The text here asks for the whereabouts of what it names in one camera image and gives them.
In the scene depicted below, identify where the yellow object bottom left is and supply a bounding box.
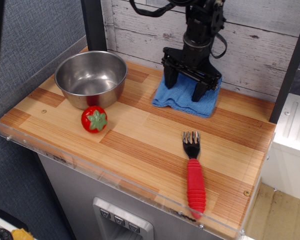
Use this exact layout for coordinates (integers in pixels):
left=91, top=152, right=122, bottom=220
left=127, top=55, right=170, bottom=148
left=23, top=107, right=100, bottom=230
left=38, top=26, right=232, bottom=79
left=11, top=228, right=35, bottom=240

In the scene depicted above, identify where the black braided cable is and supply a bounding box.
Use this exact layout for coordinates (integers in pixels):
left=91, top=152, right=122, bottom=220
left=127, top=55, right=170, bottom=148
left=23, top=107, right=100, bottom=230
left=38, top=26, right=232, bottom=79
left=0, top=224, right=15, bottom=240

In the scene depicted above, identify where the black right frame post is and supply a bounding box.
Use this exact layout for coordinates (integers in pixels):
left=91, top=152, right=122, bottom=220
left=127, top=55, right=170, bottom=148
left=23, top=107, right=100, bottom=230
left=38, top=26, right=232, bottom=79
left=269, top=34, right=300, bottom=124

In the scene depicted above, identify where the clear acrylic table guard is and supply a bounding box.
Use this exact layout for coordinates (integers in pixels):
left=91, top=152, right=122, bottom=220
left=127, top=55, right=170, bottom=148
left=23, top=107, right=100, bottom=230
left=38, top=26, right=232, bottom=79
left=0, top=34, right=276, bottom=240

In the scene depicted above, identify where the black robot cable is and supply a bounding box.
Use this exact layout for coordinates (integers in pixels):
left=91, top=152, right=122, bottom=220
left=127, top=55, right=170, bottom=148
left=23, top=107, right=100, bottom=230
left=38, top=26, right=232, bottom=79
left=128, top=0, right=176, bottom=18

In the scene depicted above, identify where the white plastic side unit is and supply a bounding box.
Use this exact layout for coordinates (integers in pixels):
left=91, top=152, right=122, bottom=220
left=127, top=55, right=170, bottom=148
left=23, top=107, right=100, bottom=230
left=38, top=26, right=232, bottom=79
left=261, top=93, right=300, bottom=199

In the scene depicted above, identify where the blue microfiber towel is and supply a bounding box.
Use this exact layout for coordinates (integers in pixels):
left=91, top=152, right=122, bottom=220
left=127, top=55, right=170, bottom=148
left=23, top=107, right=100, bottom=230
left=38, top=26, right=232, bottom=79
left=151, top=73, right=222, bottom=118

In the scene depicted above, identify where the silver dispenser panel with buttons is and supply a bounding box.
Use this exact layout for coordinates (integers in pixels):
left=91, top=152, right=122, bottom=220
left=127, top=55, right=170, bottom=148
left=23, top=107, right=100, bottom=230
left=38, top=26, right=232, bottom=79
left=92, top=197, right=155, bottom=240

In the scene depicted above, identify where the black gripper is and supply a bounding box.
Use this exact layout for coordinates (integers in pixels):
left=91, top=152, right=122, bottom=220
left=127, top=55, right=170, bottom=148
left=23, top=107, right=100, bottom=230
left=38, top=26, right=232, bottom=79
left=162, top=40, right=222, bottom=102

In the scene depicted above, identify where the stainless steel bowl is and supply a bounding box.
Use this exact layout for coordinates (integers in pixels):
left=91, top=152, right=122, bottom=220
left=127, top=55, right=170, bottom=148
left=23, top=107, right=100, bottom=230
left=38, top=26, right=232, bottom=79
left=54, top=50, right=128, bottom=110

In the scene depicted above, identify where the red handled metal fork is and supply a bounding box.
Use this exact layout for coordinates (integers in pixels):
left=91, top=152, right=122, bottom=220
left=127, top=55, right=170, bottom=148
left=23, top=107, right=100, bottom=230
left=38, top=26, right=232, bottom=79
left=182, top=131, right=206, bottom=220

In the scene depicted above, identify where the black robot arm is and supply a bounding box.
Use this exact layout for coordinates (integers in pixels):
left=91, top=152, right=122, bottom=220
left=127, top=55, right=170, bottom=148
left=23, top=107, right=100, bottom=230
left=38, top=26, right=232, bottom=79
left=162, top=0, right=227, bottom=102

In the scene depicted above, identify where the black frame post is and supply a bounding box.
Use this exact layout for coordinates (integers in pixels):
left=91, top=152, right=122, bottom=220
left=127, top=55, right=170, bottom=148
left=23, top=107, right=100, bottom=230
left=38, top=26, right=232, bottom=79
left=269, top=34, right=300, bottom=124
left=80, top=0, right=107, bottom=52

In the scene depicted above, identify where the grey toy fridge cabinet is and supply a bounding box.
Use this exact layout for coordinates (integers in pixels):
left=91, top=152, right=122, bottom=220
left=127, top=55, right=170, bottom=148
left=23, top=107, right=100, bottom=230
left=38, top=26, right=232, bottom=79
left=38, top=155, right=218, bottom=240

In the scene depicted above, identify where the red toy strawberry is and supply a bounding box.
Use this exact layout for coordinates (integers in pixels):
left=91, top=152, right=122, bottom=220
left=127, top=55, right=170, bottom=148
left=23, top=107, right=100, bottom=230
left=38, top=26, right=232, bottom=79
left=81, top=105, right=108, bottom=133

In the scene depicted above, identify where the black left frame post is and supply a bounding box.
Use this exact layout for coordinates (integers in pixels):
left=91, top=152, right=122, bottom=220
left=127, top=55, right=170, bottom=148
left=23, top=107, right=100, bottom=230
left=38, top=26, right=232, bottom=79
left=80, top=0, right=107, bottom=52

